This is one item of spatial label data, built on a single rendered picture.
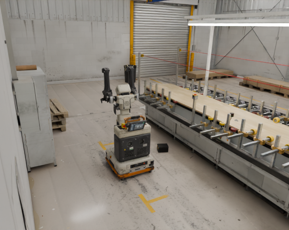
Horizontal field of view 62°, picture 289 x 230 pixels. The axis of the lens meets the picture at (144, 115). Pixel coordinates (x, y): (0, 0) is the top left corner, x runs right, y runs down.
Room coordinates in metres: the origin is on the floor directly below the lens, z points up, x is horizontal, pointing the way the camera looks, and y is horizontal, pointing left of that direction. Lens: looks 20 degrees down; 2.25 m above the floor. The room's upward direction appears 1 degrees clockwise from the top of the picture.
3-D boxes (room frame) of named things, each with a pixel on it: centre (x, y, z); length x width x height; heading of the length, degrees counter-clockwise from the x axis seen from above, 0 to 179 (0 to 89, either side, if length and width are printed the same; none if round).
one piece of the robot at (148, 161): (3.28, 0.07, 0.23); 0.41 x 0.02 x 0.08; 118
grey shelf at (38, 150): (3.82, 1.88, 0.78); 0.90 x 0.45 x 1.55; 28
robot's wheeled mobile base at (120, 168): (3.56, 0.24, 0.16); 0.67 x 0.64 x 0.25; 28
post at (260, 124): (2.75, -1.43, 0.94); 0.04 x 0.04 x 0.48; 28
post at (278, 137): (2.53, -1.55, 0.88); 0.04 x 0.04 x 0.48; 28
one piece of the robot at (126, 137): (3.47, 0.20, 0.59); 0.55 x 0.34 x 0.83; 118
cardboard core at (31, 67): (3.91, 1.93, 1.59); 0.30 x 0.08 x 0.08; 118
